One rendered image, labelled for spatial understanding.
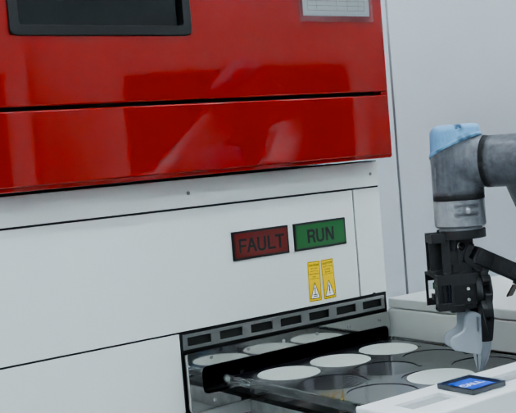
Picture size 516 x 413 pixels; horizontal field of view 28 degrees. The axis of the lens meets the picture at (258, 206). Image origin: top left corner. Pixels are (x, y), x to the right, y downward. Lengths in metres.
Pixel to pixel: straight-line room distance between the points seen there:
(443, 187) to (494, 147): 0.09
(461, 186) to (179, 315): 0.49
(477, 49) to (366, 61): 2.56
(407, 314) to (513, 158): 0.51
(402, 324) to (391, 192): 2.11
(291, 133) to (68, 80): 0.41
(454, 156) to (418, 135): 2.59
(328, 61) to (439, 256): 0.43
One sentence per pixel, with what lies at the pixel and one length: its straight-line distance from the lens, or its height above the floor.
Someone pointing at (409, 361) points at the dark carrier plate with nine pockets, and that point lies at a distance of 1.67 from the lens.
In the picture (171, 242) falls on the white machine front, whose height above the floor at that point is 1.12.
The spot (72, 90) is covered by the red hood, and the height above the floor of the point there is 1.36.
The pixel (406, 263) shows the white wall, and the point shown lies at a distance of 4.04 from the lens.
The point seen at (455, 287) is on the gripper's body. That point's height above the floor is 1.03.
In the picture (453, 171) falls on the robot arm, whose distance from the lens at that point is 1.50.
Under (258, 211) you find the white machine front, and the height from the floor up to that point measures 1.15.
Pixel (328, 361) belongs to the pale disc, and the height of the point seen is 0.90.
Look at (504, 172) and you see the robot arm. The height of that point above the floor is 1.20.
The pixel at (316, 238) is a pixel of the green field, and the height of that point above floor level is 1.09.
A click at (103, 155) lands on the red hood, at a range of 1.52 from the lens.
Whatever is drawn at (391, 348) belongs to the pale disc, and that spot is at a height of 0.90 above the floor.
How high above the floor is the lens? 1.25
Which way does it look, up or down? 3 degrees down
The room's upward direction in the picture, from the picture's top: 5 degrees counter-clockwise
